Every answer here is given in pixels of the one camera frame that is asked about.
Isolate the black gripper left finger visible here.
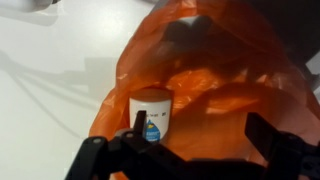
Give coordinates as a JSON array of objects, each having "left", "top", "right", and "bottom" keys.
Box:
[{"left": 133, "top": 110, "right": 146, "bottom": 135}]

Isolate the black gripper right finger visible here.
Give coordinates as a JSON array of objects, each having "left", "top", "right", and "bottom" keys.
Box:
[{"left": 245, "top": 112, "right": 281, "bottom": 160}]

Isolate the white roll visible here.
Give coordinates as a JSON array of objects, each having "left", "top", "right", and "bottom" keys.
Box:
[{"left": 129, "top": 88, "right": 172, "bottom": 142}]

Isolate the orange plastic bag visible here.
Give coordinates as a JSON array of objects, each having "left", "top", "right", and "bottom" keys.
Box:
[{"left": 88, "top": 0, "right": 320, "bottom": 180}]

